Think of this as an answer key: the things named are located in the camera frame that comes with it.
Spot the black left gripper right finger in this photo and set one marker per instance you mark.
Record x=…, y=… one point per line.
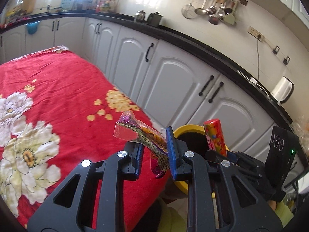
x=221, y=198

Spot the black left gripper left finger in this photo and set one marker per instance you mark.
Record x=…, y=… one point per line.
x=91, y=197

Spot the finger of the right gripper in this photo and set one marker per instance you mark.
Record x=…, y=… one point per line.
x=213, y=156
x=233, y=156

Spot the red cylindrical can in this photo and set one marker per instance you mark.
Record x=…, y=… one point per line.
x=214, y=136

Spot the gold purple snack wrapper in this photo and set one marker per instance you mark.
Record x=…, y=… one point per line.
x=128, y=128

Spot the green sleeved right forearm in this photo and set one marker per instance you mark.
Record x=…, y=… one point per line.
x=284, y=213

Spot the yellow rimmed trash bin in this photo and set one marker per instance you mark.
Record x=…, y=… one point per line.
x=183, y=139

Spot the black kitchen countertop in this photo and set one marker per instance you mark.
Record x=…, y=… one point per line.
x=202, y=51

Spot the right hand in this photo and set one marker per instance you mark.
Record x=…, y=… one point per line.
x=272, y=204

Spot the white electric kettle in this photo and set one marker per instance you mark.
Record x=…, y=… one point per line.
x=283, y=90

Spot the red floral tablecloth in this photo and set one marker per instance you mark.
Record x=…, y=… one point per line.
x=56, y=111

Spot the steel ladle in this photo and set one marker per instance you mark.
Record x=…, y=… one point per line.
x=201, y=11

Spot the dark green pot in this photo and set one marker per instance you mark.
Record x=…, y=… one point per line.
x=154, y=19

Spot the steel kettle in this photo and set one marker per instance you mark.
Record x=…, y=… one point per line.
x=139, y=16

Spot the blue hanging basket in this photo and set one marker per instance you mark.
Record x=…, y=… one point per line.
x=32, y=27

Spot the wall power socket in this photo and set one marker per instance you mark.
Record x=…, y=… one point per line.
x=255, y=33

